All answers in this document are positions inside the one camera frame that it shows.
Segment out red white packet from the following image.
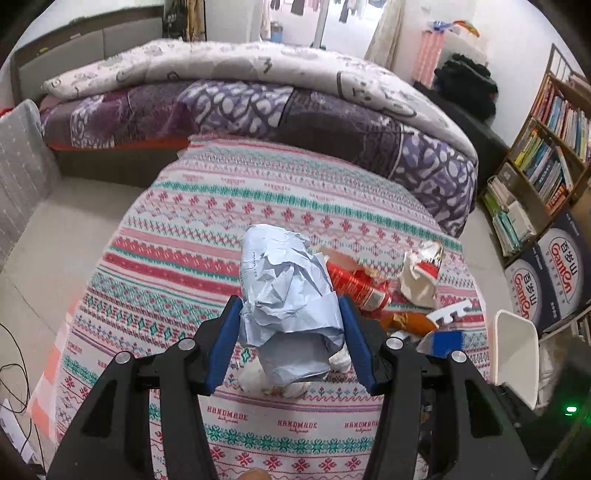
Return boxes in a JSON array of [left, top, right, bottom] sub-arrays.
[[399, 240, 446, 309]]

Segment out colourful toy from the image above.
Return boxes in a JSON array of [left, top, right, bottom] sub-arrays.
[[431, 18, 481, 38]]

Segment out black cloth pile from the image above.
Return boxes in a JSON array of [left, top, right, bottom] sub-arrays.
[[434, 53, 499, 118]]

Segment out red snack wrapper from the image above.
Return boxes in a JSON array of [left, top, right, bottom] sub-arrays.
[[318, 247, 393, 319]]

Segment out black cables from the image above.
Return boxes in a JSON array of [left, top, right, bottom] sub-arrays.
[[0, 320, 44, 467]]

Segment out patterned pink green blanket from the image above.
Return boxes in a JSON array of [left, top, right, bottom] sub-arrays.
[[28, 136, 490, 480]]

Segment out grey quilted cushion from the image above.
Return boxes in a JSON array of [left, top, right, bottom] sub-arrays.
[[0, 99, 63, 259]]

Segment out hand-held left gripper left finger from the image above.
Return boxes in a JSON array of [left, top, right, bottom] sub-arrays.
[[46, 295, 243, 480]]

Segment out orange snack wrapper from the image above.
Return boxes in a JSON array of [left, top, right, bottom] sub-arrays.
[[379, 310, 439, 334]]

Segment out white plastic bin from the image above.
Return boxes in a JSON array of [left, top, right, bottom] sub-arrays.
[[492, 310, 541, 409]]

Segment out hanging clothes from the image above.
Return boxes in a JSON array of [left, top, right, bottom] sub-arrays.
[[270, 0, 370, 24]]

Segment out white crumpled tissue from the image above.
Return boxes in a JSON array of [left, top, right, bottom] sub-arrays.
[[238, 344, 354, 398]]

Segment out white toothed foam piece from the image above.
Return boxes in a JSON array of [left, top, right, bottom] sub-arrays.
[[425, 299, 474, 326]]

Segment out blue white water carton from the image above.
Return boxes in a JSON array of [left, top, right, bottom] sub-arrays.
[[538, 210, 591, 330], [503, 244, 555, 333]]

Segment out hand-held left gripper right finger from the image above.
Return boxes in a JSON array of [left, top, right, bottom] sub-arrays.
[[339, 295, 536, 480]]

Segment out pale blue paper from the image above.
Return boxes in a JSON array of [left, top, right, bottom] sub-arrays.
[[238, 224, 347, 386]]

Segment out wooden bed frame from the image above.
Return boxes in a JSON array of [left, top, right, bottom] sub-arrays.
[[55, 138, 190, 190]]

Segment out row of colourful books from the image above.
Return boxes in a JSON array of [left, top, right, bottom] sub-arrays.
[[531, 76, 591, 162], [512, 129, 571, 213]]

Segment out blue white box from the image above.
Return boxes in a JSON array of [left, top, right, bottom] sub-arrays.
[[418, 330, 465, 358]]

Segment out cream curtain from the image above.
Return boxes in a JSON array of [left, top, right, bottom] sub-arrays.
[[365, 0, 407, 70]]

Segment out wooden bookshelf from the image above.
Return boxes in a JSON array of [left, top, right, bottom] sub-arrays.
[[478, 44, 591, 268]]

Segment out pink hanging cloth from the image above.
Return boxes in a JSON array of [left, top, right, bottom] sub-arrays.
[[416, 30, 446, 88]]

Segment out grey padded headboard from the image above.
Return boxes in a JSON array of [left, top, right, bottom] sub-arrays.
[[9, 18, 164, 93]]

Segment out white printed quilt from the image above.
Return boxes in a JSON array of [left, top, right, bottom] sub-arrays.
[[41, 39, 478, 160]]

